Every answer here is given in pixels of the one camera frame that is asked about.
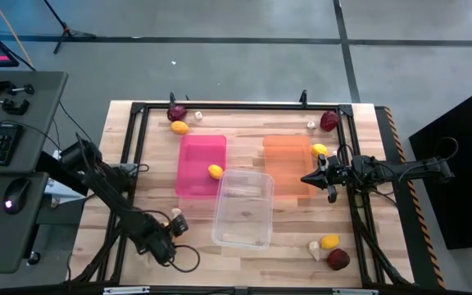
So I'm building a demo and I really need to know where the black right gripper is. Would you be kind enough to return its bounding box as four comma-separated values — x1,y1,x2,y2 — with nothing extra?
300,153,352,205

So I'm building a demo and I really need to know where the yellow toy lemon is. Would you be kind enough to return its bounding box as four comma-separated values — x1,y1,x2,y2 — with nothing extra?
311,143,329,159
207,163,225,180
320,234,341,251
170,120,190,136

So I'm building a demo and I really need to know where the dark red round fruit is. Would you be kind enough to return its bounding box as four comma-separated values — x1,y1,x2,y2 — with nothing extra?
320,110,340,133
166,104,188,123
326,247,352,272

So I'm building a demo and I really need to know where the orange plastic bin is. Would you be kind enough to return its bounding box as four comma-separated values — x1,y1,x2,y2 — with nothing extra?
262,134,318,201

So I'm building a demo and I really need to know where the clear plastic bin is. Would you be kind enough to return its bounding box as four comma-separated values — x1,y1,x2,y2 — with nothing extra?
211,169,276,250

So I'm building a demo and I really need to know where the pink plastic bin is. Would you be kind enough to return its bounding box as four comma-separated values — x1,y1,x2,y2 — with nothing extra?
174,134,228,200

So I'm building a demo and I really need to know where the black yellow hazard strip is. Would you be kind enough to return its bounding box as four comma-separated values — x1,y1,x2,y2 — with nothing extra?
374,105,446,290

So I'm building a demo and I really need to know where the black floor panel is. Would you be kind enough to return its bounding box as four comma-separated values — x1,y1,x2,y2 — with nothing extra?
407,79,472,251

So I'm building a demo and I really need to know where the black computer mouse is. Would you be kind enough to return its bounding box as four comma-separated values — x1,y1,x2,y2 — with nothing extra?
2,178,31,216

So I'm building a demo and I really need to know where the grey desk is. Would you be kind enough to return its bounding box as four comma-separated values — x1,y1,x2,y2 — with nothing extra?
0,70,69,275

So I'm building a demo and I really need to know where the black C-clamp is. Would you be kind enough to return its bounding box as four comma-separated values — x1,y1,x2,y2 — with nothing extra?
0,79,36,98
0,94,31,116

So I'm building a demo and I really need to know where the black tripod stand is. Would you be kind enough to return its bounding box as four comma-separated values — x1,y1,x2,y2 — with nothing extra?
41,0,98,55

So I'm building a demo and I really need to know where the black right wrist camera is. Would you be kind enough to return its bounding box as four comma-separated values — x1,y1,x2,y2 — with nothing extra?
329,154,350,170

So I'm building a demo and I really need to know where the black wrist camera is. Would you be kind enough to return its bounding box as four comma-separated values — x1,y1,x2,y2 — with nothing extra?
329,154,350,170
172,215,190,238

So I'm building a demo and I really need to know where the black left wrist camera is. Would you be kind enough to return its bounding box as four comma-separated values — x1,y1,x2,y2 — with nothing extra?
172,215,190,238

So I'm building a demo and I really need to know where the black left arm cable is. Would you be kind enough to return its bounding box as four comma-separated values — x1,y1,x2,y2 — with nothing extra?
165,243,202,274

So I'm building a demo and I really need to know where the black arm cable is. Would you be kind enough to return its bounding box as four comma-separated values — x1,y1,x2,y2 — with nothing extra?
165,243,202,274
397,136,460,185

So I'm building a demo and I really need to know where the black aluminium table frame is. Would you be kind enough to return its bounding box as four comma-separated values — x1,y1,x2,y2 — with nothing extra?
70,101,415,288

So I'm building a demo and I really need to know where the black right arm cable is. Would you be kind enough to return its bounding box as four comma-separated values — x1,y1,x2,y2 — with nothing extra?
397,136,460,185

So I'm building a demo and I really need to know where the yellow cable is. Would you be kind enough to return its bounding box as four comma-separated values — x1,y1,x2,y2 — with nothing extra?
0,0,36,70

